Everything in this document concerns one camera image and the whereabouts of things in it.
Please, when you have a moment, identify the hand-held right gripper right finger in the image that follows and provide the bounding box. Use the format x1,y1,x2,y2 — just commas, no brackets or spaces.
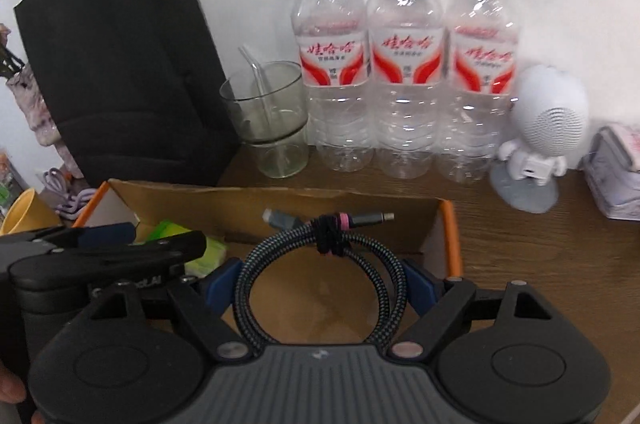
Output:
386,259,553,362

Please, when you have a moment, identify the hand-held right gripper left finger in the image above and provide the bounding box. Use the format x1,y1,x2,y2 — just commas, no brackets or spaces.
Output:
90,257,251,362

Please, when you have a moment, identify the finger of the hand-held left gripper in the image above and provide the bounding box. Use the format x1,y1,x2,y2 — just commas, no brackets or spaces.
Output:
0,223,139,251
10,231,207,291

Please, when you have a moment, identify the braided charging cable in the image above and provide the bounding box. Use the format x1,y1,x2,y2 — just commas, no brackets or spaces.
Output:
234,209,411,350

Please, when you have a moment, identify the orange cardboard box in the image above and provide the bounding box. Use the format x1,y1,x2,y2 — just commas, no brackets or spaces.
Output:
72,178,462,345

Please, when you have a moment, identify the person's left hand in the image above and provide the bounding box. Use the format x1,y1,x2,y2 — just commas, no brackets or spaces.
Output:
0,363,28,405

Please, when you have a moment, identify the green tissue packet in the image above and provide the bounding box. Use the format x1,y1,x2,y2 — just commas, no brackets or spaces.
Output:
150,220,229,280

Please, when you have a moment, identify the yellow paper cup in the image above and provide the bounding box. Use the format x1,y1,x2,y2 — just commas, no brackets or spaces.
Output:
0,187,64,235

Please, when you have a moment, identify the clear glass cup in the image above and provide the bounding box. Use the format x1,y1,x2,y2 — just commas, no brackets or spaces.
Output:
220,61,310,179

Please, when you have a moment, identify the mottled pink vase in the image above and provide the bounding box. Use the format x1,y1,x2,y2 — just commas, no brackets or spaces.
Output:
5,63,84,179

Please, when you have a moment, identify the black paper bag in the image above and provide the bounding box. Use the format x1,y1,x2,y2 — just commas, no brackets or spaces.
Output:
13,0,241,188

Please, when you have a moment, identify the glass straw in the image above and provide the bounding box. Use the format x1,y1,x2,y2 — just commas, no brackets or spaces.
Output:
238,46,281,137

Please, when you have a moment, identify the white robot speaker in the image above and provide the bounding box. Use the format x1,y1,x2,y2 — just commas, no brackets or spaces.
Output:
490,64,590,214

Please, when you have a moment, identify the white printed tin box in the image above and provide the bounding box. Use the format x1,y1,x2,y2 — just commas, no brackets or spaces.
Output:
582,139,640,221

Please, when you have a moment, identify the clear plastic water bottle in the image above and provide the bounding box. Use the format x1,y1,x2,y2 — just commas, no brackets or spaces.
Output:
366,0,446,179
435,0,519,183
291,0,373,174

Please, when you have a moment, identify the pink flat case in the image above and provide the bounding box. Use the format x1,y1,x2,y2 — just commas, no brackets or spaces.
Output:
597,124,640,170

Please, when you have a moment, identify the purple coiled cable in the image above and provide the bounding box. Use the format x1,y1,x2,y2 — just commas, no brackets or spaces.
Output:
44,168,97,220

